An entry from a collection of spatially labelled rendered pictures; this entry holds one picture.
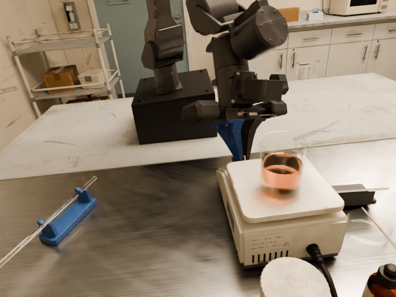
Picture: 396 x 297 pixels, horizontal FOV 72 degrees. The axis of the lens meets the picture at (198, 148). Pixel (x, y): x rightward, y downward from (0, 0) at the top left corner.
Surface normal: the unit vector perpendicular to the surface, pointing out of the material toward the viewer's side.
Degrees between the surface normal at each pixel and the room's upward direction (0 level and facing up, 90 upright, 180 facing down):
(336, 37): 90
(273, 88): 81
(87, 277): 0
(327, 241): 90
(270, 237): 90
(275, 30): 63
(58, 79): 89
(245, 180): 0
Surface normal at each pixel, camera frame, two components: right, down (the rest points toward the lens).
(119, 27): 0.07, 0.49
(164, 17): 0.59, 0.29
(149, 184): -0.08, -0.87
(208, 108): 0.51, -0.07
